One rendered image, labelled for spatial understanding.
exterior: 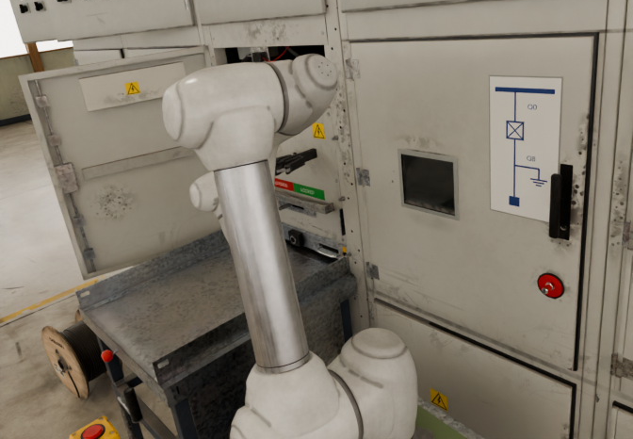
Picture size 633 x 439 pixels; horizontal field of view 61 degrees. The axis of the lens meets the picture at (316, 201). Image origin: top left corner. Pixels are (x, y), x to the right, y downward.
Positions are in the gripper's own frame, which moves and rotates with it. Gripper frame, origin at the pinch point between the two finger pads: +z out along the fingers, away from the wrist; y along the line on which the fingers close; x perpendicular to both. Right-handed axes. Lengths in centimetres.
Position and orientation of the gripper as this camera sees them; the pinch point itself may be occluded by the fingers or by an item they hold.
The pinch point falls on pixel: (307, 155)
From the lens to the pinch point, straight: 171.6
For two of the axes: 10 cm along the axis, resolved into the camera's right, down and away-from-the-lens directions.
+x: -1.2, -9.3, -3.6
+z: 7.4, -3.3, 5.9
